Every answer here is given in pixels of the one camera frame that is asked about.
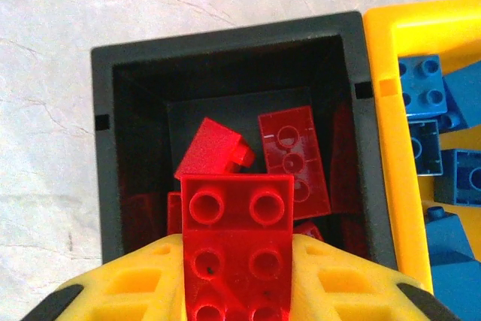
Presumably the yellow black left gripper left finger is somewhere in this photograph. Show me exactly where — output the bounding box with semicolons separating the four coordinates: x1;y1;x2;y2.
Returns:
52;233;188;321

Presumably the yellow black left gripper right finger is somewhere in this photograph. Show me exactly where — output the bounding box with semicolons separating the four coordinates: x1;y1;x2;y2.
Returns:
289;233;437;321

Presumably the red lego brick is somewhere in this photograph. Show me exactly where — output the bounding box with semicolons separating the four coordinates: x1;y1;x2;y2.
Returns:
174;117;256;181
258;105;332;221
180;173;295;321
166;191;184;238
293;220;325;243

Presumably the blue lego brick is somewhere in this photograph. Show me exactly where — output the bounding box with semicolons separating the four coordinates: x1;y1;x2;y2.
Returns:
398;53;452;117
430;249;481;301
407;120;443;175
434;147;481;205
422;206;476;262
441;68;481;134

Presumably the yellow plastic bin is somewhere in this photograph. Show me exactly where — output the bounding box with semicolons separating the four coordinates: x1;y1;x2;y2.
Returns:
362;0;481;295

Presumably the black plastic bin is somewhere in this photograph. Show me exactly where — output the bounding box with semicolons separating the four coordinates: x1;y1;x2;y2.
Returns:
89;11;399;271

